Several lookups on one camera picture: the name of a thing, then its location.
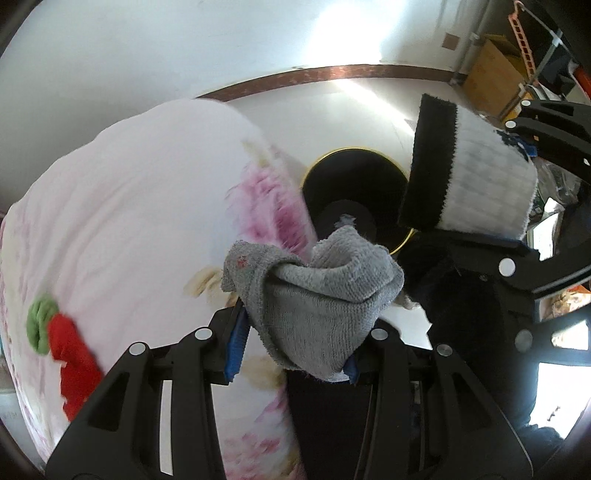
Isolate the pink floral blanket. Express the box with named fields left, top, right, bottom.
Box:
left=0, top=99, right=319, bottom=480

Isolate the green sock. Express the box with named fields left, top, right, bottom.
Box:
left=27, top=298, right=60, bottom=355

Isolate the orange plastic rack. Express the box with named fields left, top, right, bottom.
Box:
left=508, top=0, right=542, bottom=90

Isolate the grey metal rack post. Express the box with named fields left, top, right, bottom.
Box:
left=450, top=32, right=482, bottom=88

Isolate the red sock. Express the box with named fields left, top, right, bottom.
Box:
left=47, top=314, right=105, bottom=422

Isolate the cardboard box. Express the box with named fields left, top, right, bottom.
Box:
left=462, top=38, right=528, bottom=117

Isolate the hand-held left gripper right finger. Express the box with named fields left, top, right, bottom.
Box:
left=344, top=323, right=536, bottom=480

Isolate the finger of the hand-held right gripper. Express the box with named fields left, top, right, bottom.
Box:
left=420, top=229, right=591, bottom=365
left=505, top=99, right=591, bottom=185

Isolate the grey sock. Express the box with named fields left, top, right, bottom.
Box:
left=221, top=226, right=404, bottom=383

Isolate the person's left leg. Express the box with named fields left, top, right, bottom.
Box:
left=284, top=364, right=379, bottom=480

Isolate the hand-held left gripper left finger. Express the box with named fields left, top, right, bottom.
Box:
left=44, top=302, right=252, bottom=480

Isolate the black bin with gold rim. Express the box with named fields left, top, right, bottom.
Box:
left=300, top=148, right=419, bottom=257

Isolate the black and white sock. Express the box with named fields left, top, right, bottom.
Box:
left=398, top=93, right=539, bottom=241

